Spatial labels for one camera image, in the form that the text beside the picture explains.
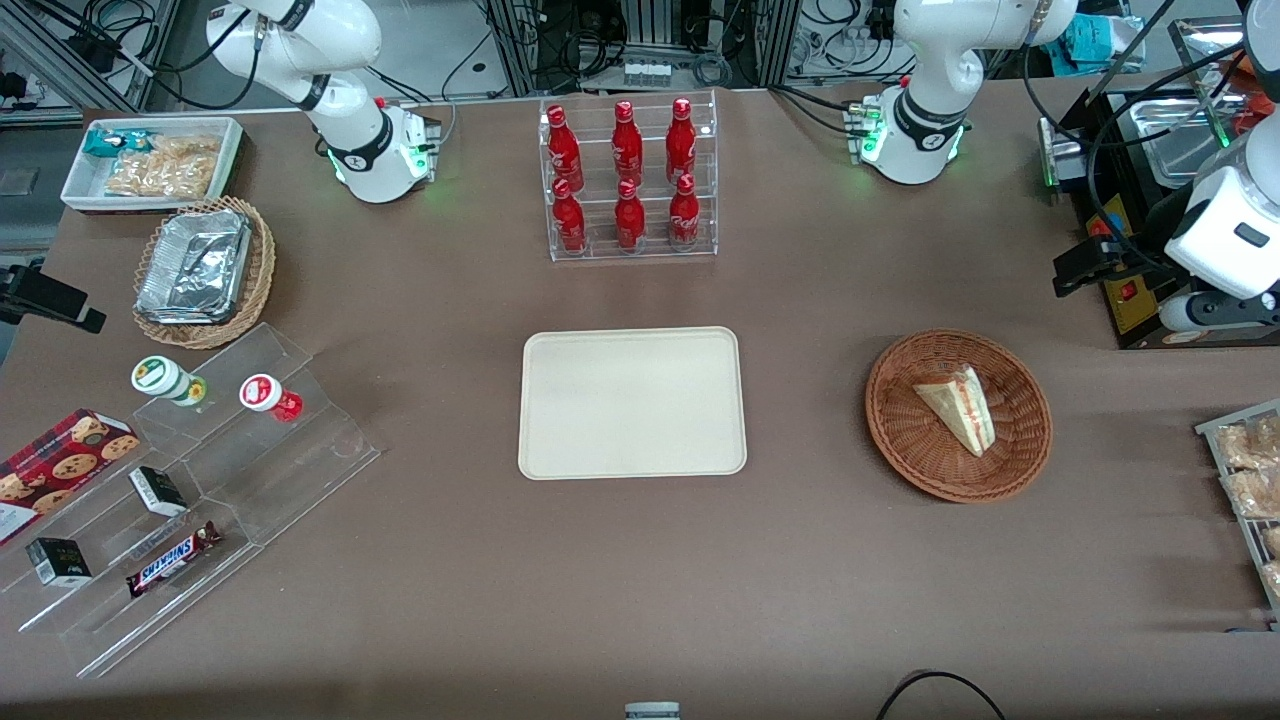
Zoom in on triangular sandwich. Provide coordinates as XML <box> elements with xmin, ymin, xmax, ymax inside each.
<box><xmin>913</xmin><ymin>365</ymin><xmax>996</xmax><ymax>458</ymax></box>

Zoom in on tray of packaged pastries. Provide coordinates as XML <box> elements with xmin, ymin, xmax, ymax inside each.
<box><xmin>1195</xmin><ymin>400</ymin><xmax>1280</xmax><ymax>631</ymax></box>

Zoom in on round brown wicker basket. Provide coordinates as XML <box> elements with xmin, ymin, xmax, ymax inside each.
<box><xmin>865</xmin><ymin>330</ymin><xmax>1053</xmax><ymax>503</ymax></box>

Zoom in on beige rectangular serving tray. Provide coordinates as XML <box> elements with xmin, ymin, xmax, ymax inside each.
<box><xmin>518</xmin><ymin>327</ymin><xmax>748</xmax><ymax>481</ymax></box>

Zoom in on oval light wicker basket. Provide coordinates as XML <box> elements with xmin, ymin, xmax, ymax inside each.
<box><xmin>132</xmin><ymin>196</ymin><xmax>277</xmax><ymax>350</ymax></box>

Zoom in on black food warmer appliance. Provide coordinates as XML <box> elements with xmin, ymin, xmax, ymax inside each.
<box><xmin>1040</xmin><ymin>15</ymin><xmax>1280</xmax><ymax>350</ymax></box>

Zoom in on silver metal side box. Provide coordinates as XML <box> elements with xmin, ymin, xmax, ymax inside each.
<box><xmin>1038</xmin><ymin>117</ymin><xmax>1089</xmax><ymax>192</ymax></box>

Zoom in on stainless steel pan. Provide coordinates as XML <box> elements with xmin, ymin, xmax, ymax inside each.
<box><xmin>1128</xmin><ymin>97</ymin><xmax>1246</xmax><ymax>189</ymax></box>

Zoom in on red cola bottle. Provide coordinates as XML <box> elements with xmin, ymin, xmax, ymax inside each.
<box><xmin>614</xmin><ymin>178</ymin><xmax>647</xmax><ymax>251</ymax></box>
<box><xmin>667</xmin><ymin>173</ymin><xmax>701</xmax><ymax>247</ymax></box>
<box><xmin>546</xmin><ymin>105</ymin><xmax>584</xmax><ymax>183</ymax></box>
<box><xmin>611</xmin><ymin>100</ymin><xmax>644</xmax><ymax>183</ymax></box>
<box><xmin>666</xmin><ymin>98</ymin><xmax>698</xmax><ymax>181</ymax></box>
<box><xmin>552</xmin><ymin>178</ymin><xmax>588</xmax><ymax>253</ymax></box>

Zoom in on clear acrylic bottle rack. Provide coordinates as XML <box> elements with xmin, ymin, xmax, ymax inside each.
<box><xmin>538</xmin><ymin>90</ymin><xmax>719</xmax><ymax>263</ymax></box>

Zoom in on clear acrylic step shelf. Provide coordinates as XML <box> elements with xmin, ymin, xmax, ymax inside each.
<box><xmin>0</xmin><ymin>322</ymin><xmax>382</xmax><ymax>680</ymax></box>

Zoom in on red lid yogurt cup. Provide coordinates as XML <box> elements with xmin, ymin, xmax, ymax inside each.
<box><xmin>239</xmin><ymin>373</ymin><xmax>304</xmax><ymax>423</ymax></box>

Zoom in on stack of foil containers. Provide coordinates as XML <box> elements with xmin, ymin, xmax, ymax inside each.
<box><xmin>135</xmin><ymin>208</ymin><xmax>252</xmax><ymax>326</ymax></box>

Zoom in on clear bag of crackers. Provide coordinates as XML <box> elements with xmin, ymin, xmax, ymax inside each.
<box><xmin>104</xmin><ymin>135</ymin><xmax>222</xmax><ymax>199</ymax></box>

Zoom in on green lid yogurt cup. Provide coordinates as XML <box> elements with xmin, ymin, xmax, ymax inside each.
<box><xmin>131</xmin><ymin>356</ymin><xmax>209</xmax><ymax>409</ymax></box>

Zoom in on small black white box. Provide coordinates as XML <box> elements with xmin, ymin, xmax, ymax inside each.
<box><xmin>129</xmin><ymin>466</ymin><xmax>189</xmax><ymax>518</ymax></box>
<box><xmin>26</xmin><ymin>537</ymin><xmax>93</xmax><ymax>587</ymax></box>

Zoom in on snickers chocolate bar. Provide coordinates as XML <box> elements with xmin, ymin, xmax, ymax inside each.
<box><xmin>126</xmin><ymin>521</ymin><xmax>223</xmax><ymax>599</ymax></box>

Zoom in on teal snack packet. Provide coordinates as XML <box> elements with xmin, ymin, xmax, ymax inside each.
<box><xmin>83</xmin><ymin>129</ymin><xmax>153</xmax><ymax>159</ymax></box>

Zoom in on white rectangular snack bin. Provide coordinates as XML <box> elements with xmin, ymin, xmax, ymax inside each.
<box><xmin>60</xmin><ymin>117</ymin><xmax>246</xmax><ymax>214</ymax></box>

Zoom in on red plaid cookie box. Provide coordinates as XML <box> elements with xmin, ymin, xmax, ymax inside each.
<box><xmin>0</xmin><ymin>408</ymin><xmax>141</xmax><ymax>547</ymax></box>

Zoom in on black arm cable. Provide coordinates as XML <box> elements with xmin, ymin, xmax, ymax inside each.
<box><xmin>1023</xmin><ymin>0</ymin><xmax>1261</xmax><ymax>276</ymax></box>

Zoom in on black floor cable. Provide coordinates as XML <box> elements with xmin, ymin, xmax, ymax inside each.
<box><xmin>877</xmin><ymin>670</ymin><xmax>1007</xmax><ymax>720</ymax></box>

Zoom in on black clamp mount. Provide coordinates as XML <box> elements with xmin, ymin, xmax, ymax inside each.
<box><xmin>0</xmin><ymin>260</ymin><xmax>107</xmax><ymax>335</ymax></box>

